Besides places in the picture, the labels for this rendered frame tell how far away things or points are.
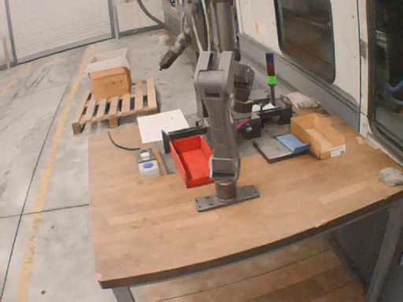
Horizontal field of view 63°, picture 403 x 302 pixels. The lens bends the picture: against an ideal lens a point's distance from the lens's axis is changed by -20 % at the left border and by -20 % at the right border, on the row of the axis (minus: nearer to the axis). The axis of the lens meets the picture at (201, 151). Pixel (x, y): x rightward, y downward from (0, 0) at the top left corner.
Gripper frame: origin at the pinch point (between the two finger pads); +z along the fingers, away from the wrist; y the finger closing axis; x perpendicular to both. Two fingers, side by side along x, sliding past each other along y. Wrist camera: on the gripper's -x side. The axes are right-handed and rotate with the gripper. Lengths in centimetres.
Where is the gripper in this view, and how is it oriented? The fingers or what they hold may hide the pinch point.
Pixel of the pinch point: (236, 123)
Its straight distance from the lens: 147.2
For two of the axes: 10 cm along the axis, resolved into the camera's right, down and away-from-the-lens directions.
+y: -2.6, -7.8, 5.7
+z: -0.5, 6.0, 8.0
